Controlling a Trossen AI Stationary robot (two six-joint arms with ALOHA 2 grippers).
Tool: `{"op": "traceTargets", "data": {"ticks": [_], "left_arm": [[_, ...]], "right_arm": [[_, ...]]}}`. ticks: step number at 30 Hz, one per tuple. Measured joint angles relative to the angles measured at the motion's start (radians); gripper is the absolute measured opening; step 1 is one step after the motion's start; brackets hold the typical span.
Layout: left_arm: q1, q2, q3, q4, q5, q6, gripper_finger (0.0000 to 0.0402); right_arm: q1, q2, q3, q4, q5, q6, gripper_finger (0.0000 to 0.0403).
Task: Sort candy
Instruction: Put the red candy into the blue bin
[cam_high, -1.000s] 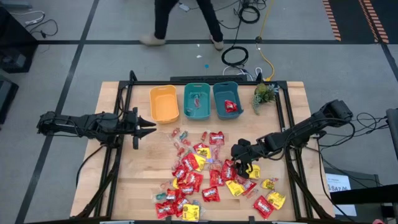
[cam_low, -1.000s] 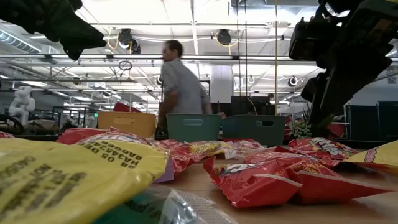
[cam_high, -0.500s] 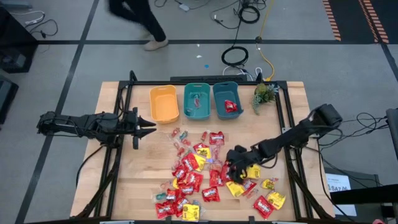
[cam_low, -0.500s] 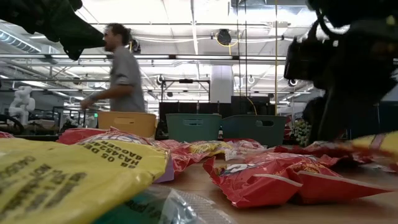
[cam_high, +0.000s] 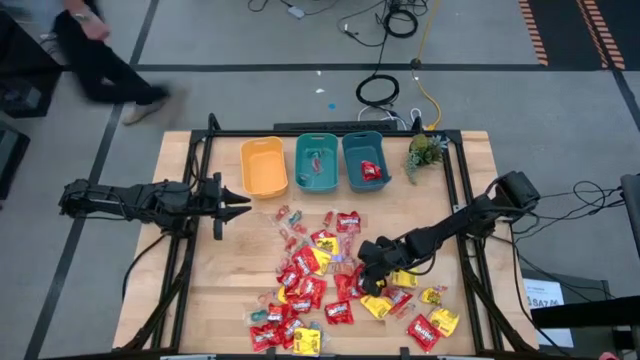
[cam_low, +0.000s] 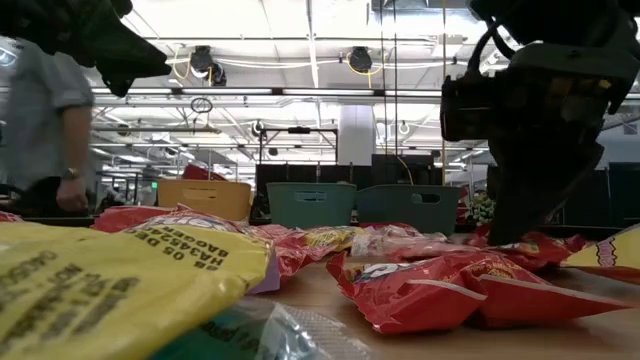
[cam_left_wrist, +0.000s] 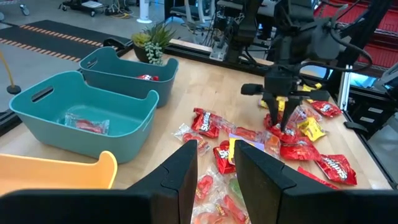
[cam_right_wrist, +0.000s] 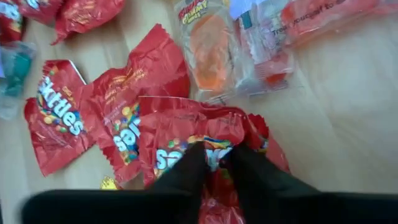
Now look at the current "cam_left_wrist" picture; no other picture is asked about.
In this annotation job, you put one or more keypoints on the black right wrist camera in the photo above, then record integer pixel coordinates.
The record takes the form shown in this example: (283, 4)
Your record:
(323, 40)

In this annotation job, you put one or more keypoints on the orange gummy in clear wrapper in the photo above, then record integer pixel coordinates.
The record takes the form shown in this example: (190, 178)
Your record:
(272, 143)

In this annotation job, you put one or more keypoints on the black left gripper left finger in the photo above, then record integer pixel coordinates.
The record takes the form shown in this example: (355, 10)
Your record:
(155, 202)

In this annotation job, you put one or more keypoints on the grey monitor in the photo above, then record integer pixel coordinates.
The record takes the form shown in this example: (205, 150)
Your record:
(388, 82)

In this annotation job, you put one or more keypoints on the red Skittles pack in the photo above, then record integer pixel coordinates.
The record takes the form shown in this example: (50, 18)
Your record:
(298, 151)
(222, 158)
(289, 135)
(314, 179)
(147, 77)
(326, 108)
(203, 123)
(337, 168)

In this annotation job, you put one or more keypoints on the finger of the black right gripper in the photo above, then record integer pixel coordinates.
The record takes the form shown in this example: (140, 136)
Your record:
(289, 109)
(273, 107)

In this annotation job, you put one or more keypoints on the light teal plastic bin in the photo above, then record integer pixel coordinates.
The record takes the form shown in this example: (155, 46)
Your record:
(93, 146)

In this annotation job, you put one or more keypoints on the black orange-striped floor mat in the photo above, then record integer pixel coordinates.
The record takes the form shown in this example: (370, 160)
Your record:
(46, 34)

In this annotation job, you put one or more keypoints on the dark teal plastic bin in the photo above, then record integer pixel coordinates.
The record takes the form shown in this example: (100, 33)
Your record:
(124, 67)

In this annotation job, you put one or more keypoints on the white column fan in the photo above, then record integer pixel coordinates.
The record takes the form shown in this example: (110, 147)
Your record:
(144, 11)

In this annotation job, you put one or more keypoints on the red shelving rack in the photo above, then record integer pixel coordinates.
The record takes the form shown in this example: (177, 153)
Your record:
(388, 23)

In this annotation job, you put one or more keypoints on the red gummy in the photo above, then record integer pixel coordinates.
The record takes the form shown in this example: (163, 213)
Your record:
(87, 124)
(233, 210)
(245, 132)
(189, 137)
(203, 186)

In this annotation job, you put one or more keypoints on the potted artificial succulent plant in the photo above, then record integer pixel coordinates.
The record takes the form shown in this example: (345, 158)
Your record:
(154, 40)

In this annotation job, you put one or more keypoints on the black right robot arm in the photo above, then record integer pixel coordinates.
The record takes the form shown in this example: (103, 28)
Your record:
(289, 25)

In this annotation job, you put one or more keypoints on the yellow plastic bin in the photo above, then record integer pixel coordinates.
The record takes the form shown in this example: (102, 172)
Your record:
(46, 172)

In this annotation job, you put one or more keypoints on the black wheeled cart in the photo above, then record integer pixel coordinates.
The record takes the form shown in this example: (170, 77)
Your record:
(81, 5)

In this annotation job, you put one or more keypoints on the yellow candy pack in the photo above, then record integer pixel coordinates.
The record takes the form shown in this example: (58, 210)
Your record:
(311, 129)
(281, 104)
(245, 143)

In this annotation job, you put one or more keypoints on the green gummy in clear wrapper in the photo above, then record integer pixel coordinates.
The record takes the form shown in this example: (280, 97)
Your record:
(235, 186)

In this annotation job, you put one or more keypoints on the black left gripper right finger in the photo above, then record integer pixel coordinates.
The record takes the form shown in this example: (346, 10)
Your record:
(295, 205)

